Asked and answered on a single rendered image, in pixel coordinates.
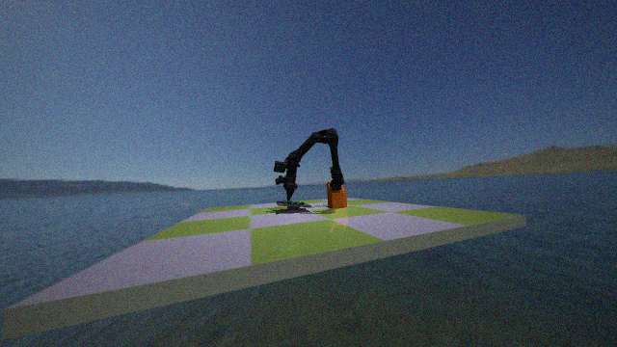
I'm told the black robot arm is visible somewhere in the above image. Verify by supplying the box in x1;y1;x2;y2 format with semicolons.
274;128;344;191

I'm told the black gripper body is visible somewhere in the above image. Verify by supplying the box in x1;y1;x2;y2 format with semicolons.
283;173;298;189

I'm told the dark grey switch panel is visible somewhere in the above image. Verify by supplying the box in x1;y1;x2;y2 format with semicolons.
277;200;311;213

